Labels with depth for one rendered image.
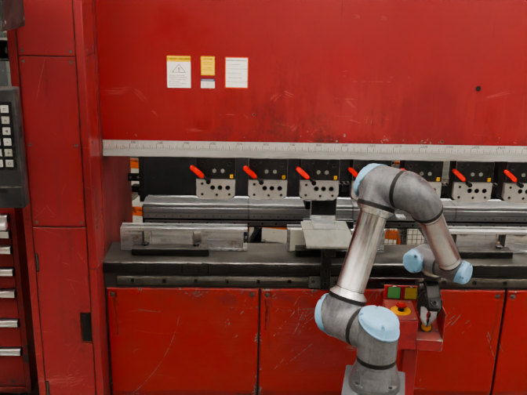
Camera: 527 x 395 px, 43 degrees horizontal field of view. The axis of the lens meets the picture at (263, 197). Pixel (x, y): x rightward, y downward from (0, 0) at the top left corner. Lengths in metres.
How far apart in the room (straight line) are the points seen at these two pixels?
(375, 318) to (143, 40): 1.28
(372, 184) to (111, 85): 1.06
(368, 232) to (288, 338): 0.86
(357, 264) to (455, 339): 0.95
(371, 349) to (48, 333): 1.28
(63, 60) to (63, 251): 0.68
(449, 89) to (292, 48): 0.61
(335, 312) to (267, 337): 0.75
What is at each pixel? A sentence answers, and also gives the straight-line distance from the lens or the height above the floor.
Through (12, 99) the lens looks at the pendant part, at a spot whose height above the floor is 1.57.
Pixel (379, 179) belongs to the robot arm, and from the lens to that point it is 2.01.
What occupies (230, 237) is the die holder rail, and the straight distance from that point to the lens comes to 2.69.
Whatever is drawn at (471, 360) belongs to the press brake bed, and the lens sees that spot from 2.95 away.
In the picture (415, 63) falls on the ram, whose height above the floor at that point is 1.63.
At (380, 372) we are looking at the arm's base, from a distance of 2.02.
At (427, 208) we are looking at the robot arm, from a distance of 1.99.
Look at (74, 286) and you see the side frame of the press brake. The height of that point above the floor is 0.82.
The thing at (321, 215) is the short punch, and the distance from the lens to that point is 2.70.
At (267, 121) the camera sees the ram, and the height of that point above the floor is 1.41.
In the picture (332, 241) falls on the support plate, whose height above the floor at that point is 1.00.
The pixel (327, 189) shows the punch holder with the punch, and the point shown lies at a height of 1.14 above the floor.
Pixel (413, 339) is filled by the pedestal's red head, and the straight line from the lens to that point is 2.51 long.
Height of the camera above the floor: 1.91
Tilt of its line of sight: 18 degrees down
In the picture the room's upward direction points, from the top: 1 degrees clockwise
